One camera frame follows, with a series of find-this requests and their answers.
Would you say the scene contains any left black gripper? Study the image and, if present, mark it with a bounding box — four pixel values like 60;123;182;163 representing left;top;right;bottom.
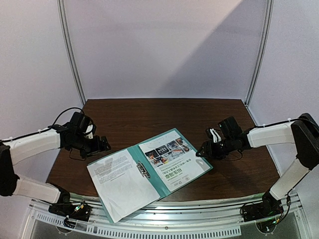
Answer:
70;133;112;159

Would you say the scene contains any colour printed brochure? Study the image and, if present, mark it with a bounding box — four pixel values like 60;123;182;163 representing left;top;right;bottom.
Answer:
138;128;213;193

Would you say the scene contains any teal plastic folder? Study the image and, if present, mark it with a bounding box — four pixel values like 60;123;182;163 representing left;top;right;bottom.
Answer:
87;128;213;223

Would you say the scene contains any metal folder clip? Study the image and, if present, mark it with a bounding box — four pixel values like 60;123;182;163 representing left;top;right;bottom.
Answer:
137;162;151;179

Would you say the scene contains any white text paper sheet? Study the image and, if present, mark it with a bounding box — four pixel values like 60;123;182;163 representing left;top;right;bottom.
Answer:
87;150;160;223

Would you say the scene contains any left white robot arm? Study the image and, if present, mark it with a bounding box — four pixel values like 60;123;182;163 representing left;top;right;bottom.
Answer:
0;124;111;216

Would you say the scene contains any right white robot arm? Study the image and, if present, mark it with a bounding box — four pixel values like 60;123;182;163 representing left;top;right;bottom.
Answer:
196;113;319;217

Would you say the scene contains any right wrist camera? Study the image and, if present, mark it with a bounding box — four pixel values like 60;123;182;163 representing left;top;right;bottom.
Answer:
218;117;243;139

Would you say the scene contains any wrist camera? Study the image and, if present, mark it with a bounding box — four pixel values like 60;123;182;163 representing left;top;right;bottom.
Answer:
69;112;90;133
218;117;243;139

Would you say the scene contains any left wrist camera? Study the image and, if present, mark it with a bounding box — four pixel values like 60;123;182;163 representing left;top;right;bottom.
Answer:
69;112;90;133

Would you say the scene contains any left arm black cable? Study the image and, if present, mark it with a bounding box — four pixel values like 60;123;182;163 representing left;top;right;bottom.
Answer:
49;107;84;129

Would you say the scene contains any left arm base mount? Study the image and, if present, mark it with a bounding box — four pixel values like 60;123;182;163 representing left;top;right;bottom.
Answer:
48;201;92;222

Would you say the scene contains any aluminium front rail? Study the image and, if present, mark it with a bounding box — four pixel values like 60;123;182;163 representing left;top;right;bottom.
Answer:
29;193;302;225

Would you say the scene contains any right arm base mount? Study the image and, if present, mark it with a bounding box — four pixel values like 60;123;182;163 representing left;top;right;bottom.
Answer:
240;196;292;224

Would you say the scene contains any perforated metal cable tray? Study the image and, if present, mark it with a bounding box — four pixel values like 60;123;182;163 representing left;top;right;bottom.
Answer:
30;213;243;239

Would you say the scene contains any left aluminium corner post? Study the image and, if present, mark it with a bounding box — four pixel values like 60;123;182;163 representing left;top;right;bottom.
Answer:
57;0;86;106

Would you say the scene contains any aluminium corner post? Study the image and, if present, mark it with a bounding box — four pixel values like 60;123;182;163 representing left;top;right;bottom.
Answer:
57;0;86;106
244;0;274;108

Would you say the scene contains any right aluminium corner post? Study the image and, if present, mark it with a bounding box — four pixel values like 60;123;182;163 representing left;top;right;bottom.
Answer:
244;0;274;108

